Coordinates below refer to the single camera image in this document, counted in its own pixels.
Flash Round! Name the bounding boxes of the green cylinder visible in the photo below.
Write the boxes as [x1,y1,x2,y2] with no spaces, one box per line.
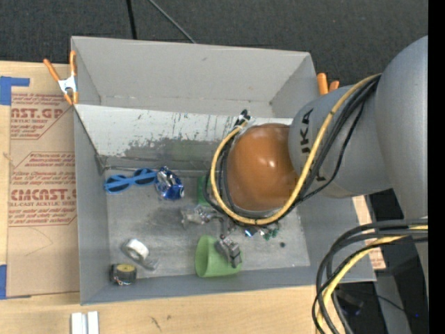
[196,175,213,207]

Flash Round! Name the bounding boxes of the shiny blue foil packet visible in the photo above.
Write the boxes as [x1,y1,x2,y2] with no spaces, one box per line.
[154,166,186,202]

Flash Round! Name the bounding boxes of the light green cup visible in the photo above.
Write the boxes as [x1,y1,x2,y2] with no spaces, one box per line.
[194,234,243,278]

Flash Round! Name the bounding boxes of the white tape roll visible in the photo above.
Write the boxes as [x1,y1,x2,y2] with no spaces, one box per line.
[120,238,159,271]

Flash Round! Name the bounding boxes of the brown cardboard board, red print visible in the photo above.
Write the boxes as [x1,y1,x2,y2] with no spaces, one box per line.
[0,60,387,301]

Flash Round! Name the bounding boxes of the yellow and black tape measure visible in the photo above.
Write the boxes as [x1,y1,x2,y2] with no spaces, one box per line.
[108,263,138,287]

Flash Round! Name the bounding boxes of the blue sunglasses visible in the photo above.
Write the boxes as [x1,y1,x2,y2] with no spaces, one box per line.
[103,167,159,195]

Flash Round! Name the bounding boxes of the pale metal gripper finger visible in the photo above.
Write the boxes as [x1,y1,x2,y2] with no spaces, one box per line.
[214,236,243,269]
[179,205,223,228]

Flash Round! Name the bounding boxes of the grey metal bin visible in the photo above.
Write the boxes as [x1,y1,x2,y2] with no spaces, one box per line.
[70,35,378,306]

